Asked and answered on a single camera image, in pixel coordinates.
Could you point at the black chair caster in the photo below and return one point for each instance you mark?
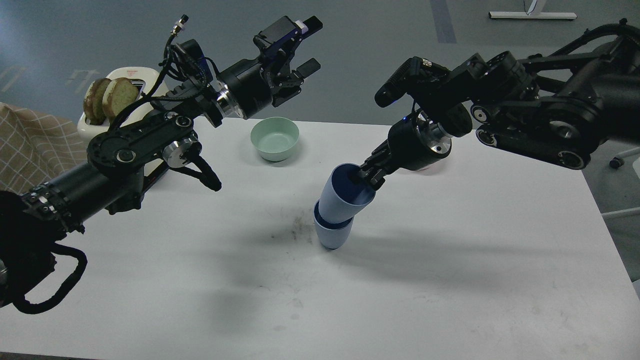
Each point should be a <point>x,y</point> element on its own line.
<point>616,162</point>

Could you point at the pink bowl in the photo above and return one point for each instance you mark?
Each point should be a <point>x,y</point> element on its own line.
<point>432,169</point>

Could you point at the light blue cup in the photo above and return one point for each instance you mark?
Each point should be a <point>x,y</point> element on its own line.
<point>331,235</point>
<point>341,198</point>

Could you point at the black robot arm, image right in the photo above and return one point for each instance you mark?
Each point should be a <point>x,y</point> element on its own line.
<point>556,109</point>

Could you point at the toast slice left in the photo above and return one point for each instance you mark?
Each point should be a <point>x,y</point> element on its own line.
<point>93,101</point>

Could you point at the beige checkered cloth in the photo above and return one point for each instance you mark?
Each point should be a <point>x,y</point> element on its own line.
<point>36,147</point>

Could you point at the white desk base bar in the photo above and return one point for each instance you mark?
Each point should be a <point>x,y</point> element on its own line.
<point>532,16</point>

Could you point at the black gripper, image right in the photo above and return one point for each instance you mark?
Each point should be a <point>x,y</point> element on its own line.
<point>412,144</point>

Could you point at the toast slice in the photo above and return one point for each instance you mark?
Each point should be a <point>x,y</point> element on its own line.
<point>93,101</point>
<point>119,93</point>

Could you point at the mint green bowl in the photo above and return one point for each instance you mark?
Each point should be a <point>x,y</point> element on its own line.
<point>275,139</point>

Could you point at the toast slice right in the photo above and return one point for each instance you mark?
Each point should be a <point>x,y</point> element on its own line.
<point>119,93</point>

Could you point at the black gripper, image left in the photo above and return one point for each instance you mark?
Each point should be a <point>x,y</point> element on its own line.
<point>250,85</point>

